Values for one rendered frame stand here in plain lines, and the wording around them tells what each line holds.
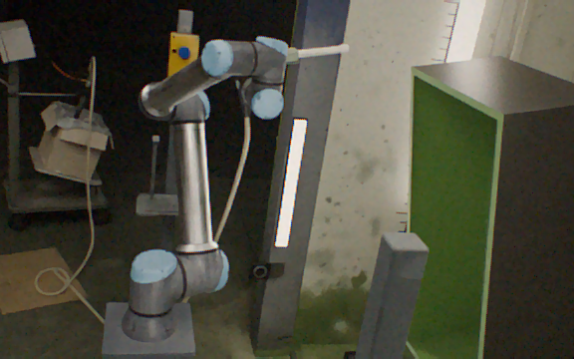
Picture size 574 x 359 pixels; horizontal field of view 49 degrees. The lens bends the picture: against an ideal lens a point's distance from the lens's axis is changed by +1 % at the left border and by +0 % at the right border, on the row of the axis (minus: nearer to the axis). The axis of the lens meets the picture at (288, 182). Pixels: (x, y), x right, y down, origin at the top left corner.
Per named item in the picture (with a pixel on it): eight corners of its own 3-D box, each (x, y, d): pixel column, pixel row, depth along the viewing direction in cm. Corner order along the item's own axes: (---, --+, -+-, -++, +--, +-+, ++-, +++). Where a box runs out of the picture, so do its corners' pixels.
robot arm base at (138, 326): (121, 342, 213) (122, 317, 209) (122, 311, 230) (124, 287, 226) (177, 342, 217) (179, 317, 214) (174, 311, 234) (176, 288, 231)
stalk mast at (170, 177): (164, 327, 332) (192, 11, 274) (164, 334, 327) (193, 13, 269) (153, 327, 330) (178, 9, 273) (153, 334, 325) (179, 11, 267)
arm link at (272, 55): (261, 41, 167) (255, 87, 171) (296, 43, 173) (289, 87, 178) (243, 34, 174) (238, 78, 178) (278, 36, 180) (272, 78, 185)
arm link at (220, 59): (126, 92, 218) (213, 30, 162) (159, 92, 225) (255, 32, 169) (130, 125, 217) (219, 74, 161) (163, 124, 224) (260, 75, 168)
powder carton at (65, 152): (26, 143, 434) (46, 90, 427) (88, 160, 458) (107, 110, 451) (35, 171, 391) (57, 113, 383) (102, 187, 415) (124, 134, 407)
